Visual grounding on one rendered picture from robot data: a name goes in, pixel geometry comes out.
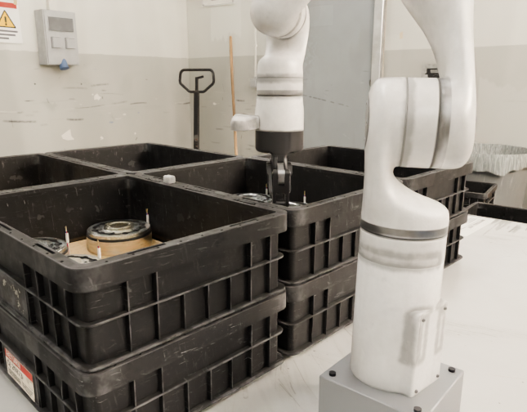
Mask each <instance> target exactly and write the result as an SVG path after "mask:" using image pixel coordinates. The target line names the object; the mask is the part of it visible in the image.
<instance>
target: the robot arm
mask: <svg viewBox="0 0 527 412"><path fill-rule="evenodd" d="M309 2H310V0H252V4H251V8H250V16H251V20H252V23H253V25H254V26H255V28H256V29H257V30H258V31H260V32H261V33H263V34H265V35H266V51H265V55H264V56H263V57H262V58H261V59H260V60H259V62H258V65H257V103H256V109H255V115H246V114H236V115H234V116H233V118H232V119H231V121H230V130H231V131H235V132H236V131H243V132H244V131H249V130H254V129H255V148H256V150H257V151H258V152H261V153H270V154H271V158H270V159H269V162H266V172H267V176H268V179H267V183H268V187H269V193H270V198H271V199H272V200H271V203H272V204H278V205H283V206H286V207H288V206H289V205H290V202H289V193H290V191H291V175H292V173H293V165H292V164H291V162H288V154H290V153H298V152H301V151H302V150H303V135H304V107H303V99H302V91H303V69H302V66H303V61H304V57H305V54H306V45H307V40H308V34H309V28H310V16H309V9H308V6H307V4H308V3H309ZM401 2H402V3H403V4H404V6H405V7H406V9H407V10H408V12H409V14H410V15H411V16H412V17H413V18H414V20H415V21H416V23H417V24H418V26H419V27H420V29H421V30H422V32H423V33H424V34H425V36H426V38H427V41H428V42H429V44H430V46H431V49H432V51H433V54H434V57H435V61H436V64H437V68H438V71H439V76H440V77H439V78H404V77H390V78H379V79H377V80H376V81H375V82H374V83H373V85H372V86H371V88H370V91H369V93H368V99H367V101H366V112H365V134H364V191H363V201H362V209H361V218H360V241H359V252H358V263H357V275H356V286H355V308H354V319H353V330H352V344H351V371H352V373H353V375H354V376H355V377H356V378H357V379H359V380H360V381H361V382H363V383H365V384H367V385H369V386H370V387H374V388H376V389H379V390H382V391H386V392H395V393H401V394H403V395H406V396H408V397H413V396H415V395H417V394H418V393H419V392H420V391H421V390H423V389H424V388H426V387H427V386H429V385H430V384H431V383H433V382H435V381H436V380H437V379H438V378H439V376H440V362H441V356H442V348H443V341H444V327H445V320H446V312H447V306H448V303H447V301H446V300H444V299H442V298H440V293H441V285H442V278H443V270H444V257H445V250H446V242H447V234H448V229H449V211H448V209H447V208H446V207H445V206H444V205H443V204H441V203H440V202H438V201H435V200H433V199H430V198H428V197H426V196H423V195H420V194H418V193H416V192H414V191H412V190H410V189H409V188H408V187H406V186H404V185H403V184H402V183H400V182H399V181H398V180H397V179H396V178H395V176H394V173H393V170H394V168H395V167H399V166H400V167H406V168H442V169H454V168H460V167H462V166H463V165H464V164H465V163H466V162H467V161H468V160H469V158H470V156H471V152H472V149H473V145H474V142H475V141H476V123H477V117H476V108H477V103H476V71H475V53H474V34H473V12H474V0H401Z"/></svg>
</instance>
